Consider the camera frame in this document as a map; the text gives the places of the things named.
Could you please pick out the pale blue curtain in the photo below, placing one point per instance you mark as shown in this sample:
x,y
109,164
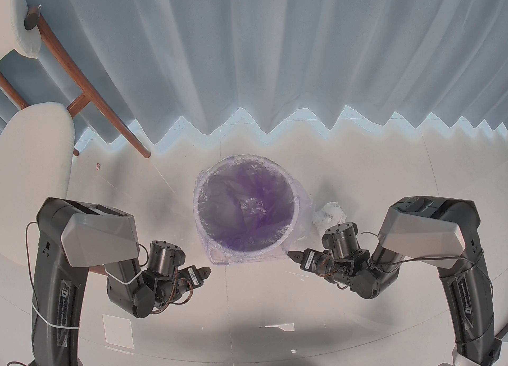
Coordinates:
x,y
277,38

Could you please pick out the purple plastic bag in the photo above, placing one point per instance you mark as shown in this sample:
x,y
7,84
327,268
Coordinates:
x,y
254,197

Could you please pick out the white cushioned wooden chair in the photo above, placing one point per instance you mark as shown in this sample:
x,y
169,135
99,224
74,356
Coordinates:
x,y
35,165

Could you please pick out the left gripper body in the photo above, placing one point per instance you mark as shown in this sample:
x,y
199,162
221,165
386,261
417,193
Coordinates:
x,y
193,277

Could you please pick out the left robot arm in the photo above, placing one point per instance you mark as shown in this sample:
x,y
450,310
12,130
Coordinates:
x,y
51,277

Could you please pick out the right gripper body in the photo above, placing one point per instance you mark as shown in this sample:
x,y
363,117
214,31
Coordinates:
x,y
317,264

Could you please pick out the white paper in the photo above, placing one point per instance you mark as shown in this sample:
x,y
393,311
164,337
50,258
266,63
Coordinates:
x,y
327,217

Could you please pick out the white trash bin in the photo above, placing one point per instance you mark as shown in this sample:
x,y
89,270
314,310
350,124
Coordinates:
x,y
258,250

